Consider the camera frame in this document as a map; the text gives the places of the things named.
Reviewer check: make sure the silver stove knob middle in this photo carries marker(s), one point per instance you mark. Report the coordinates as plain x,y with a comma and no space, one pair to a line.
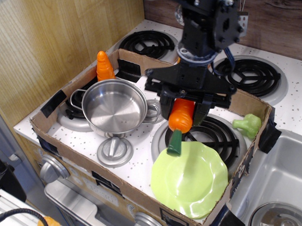
154,114

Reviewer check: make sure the black burner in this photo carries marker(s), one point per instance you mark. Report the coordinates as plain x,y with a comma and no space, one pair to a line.
69,114
215,132
254,75
155,44

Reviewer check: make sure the silver oven knob left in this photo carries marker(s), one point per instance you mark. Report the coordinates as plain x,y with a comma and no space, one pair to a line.
52,170

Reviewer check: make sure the silver oven door handle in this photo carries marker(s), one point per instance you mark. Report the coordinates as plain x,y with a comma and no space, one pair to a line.
83,208

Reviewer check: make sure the silver toy sink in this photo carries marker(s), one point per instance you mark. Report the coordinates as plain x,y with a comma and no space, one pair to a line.
275,176

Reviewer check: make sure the cardboard fence with black tape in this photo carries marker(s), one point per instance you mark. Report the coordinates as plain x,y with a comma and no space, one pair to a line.
130,183

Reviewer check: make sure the silver oven knob right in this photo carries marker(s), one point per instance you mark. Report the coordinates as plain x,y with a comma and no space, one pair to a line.
142,219

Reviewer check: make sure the back left black burner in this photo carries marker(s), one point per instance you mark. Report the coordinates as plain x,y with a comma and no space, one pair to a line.
155,44

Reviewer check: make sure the hanging metal strainer ladle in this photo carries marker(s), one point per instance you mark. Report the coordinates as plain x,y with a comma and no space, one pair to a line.
179,15

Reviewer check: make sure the orange toy carrot green stem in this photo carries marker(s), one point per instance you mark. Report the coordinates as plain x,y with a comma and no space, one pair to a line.
180,122

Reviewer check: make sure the orange toy pumpkin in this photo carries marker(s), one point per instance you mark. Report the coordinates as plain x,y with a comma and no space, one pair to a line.
209,65

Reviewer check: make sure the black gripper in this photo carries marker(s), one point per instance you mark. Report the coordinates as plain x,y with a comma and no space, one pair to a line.
202,87

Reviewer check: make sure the stainless steel pot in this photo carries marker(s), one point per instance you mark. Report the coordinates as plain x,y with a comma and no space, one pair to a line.
114,108

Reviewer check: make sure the silver stove knob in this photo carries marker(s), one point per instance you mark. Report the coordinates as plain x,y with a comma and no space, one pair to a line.
154,114
115,152

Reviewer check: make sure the black device left edge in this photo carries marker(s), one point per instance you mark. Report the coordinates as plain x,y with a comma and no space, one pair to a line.
10,183

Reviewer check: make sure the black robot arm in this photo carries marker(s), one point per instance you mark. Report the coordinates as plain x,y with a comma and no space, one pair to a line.
210,26

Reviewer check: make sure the silver oven knob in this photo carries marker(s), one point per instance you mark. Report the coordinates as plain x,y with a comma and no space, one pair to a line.
52,170
142,219

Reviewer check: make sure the back right black burner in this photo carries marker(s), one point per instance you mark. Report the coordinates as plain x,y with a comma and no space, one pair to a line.
254,75

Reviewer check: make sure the silver stove knob front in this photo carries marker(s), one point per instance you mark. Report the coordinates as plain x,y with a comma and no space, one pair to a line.
115,152

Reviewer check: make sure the orange object bottom left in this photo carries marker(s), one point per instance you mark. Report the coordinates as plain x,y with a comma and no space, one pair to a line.
50,221

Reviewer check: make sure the sink drain strainer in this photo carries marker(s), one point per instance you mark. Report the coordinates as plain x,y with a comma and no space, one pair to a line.
276,214

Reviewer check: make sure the hanging metal slotted spatula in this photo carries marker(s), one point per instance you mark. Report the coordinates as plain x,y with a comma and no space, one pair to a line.
243,18

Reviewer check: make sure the front left black burner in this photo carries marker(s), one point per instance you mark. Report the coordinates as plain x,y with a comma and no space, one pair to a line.
69,114

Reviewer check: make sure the green toy broccoli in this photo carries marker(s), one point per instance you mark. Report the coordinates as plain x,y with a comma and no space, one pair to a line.
250,125

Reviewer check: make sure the light green plastic plate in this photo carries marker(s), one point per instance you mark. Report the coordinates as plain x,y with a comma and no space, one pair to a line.
192,182

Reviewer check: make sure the front right black burner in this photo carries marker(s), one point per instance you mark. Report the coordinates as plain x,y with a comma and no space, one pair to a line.
215,132

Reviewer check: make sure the upright orange toy carrot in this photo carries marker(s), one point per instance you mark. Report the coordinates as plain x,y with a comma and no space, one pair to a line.
104,67

